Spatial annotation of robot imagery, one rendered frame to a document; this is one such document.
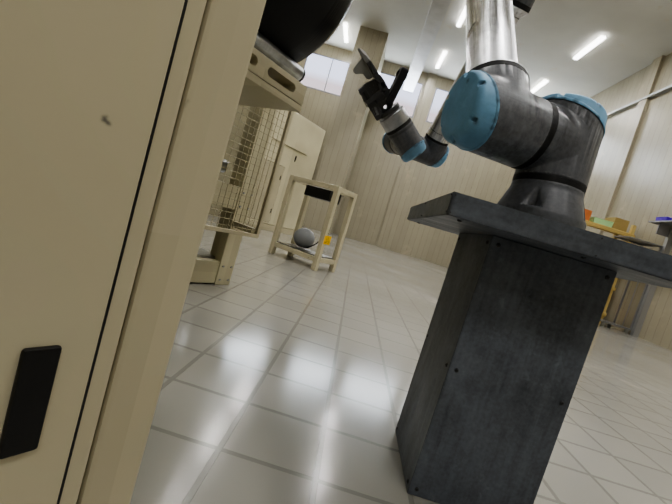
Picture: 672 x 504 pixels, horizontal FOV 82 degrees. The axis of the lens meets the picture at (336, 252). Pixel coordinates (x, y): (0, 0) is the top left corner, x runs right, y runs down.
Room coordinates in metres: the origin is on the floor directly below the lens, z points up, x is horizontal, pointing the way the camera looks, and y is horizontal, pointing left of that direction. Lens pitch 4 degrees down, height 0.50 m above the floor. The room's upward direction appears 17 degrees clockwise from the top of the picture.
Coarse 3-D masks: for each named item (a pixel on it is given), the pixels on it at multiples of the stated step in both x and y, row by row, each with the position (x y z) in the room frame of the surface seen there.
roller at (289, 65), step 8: (256, 40) 1.06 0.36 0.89; (264, 40) 1.08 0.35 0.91; (256, 48) 1.08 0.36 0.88; (264, 48) 1.08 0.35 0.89; (272, 48) 1.10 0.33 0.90; (272, 56) 1.12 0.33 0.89; (280, 56) 1.13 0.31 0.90; (288, 56) 1.17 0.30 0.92; (280, 64) 1.15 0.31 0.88; (288, 64) 1.17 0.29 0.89; (296, 64) 1.20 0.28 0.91; (288, 72) 1.19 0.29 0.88; (296, 72) 1.20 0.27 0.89; (304, 72) 1.23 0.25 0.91
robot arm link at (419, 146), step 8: (408, 120) 1.27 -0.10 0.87; (400, 128) 1.26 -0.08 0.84; (408, 128) 1.27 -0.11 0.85; (392, 136) 1.28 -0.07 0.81; (400, 136) 1.27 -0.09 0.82; (408, 136) 1.27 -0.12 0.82; (416, 136) 1.28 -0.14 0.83; (392, 144) 1.34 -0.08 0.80; (400, 144) 1.28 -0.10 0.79; (408, 144) 1.28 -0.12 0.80; (416, 144) 1.28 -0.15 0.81; (424, 144) 1.30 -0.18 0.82; (400, 152) 1.31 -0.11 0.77; (408, 152) 1.29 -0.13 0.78; (416, 152) 1.29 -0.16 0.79; (408, 160) 1.31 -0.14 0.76
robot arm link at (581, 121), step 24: (552, 96) 0.85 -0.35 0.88; (576, 96) 0.83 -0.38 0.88; (552, 120) 0.80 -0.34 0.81; (576, 120) 0.82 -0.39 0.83; (600, 120) 0.82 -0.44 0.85; (552, 144) 0.80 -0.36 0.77; (576, 144) 0.81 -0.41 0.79; (600, 144) 0.85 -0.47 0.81; (528, 168) 0.85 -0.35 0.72; (552, 168) 0.82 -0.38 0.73; (576, 168) 0.81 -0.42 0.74
